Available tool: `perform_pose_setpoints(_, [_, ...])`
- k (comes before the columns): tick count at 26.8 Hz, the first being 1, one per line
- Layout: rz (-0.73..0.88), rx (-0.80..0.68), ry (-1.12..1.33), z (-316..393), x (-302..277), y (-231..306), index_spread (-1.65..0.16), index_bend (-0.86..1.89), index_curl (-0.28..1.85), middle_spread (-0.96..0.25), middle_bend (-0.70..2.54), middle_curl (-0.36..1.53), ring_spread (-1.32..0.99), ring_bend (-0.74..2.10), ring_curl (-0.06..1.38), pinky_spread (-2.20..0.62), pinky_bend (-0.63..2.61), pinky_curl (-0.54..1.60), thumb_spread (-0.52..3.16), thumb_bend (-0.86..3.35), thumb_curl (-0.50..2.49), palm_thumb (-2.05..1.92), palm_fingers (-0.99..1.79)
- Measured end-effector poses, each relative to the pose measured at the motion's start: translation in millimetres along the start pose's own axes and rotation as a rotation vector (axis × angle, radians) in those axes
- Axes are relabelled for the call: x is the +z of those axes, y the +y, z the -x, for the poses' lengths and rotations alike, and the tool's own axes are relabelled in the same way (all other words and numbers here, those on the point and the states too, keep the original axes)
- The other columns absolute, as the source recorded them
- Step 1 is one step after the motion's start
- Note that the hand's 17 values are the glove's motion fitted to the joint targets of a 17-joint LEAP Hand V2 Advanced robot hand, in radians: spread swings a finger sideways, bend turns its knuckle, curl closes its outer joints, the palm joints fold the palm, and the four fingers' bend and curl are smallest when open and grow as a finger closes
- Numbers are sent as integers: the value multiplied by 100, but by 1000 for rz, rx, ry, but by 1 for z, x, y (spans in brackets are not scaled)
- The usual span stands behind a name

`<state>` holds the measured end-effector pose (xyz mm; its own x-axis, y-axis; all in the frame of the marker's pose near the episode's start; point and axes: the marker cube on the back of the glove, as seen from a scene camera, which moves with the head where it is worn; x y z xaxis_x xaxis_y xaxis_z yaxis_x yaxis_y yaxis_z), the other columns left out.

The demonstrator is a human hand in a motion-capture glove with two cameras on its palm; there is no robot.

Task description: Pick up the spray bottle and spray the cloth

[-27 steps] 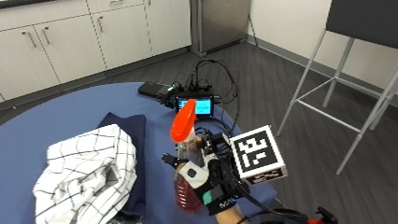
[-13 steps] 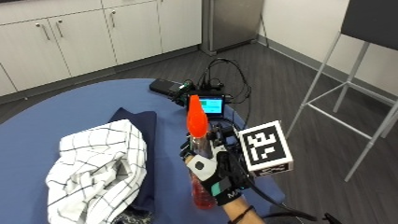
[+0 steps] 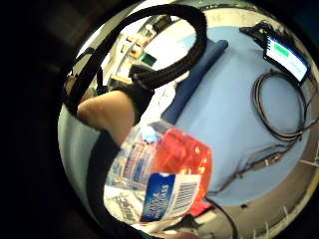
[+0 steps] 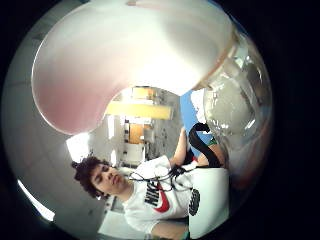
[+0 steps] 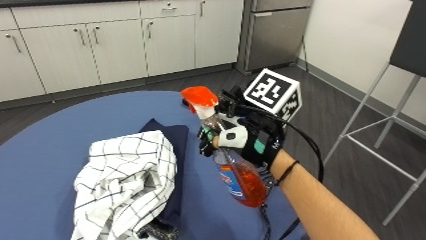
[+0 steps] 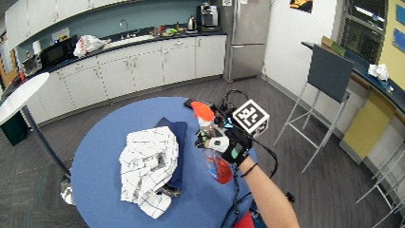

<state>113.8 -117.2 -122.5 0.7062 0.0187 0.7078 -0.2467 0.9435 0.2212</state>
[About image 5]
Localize black wrist band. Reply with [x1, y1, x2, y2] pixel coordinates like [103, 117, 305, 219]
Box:
[274, 160, 301, 187]

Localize grey bar stool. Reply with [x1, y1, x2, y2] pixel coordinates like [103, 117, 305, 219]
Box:
[322, 0, 426, 227]

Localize dark blue cloth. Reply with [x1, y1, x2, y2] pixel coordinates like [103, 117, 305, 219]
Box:
[137, 117, 192, 231]

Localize dark patterned cloth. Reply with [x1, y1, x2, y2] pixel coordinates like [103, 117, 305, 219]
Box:
[136, 218, 182, 240]

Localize black cable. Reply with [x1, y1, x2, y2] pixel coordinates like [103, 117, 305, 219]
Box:
[234, 103, 326, 240]

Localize orange spray bottle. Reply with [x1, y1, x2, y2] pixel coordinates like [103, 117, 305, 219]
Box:
[180, 85, 270, 208]

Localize stainless steel refrigerator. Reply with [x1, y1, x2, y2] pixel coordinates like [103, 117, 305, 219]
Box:
[234, 0, 314, 75]

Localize white marker cube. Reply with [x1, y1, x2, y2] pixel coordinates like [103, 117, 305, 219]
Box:
[242, 68, 304, 122]

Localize white kitchen cabinets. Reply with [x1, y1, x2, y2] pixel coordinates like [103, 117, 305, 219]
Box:
[0, 0, 245, 103]

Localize white checked cloth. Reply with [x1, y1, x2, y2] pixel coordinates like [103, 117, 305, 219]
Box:
[71, 129, 178, 240]

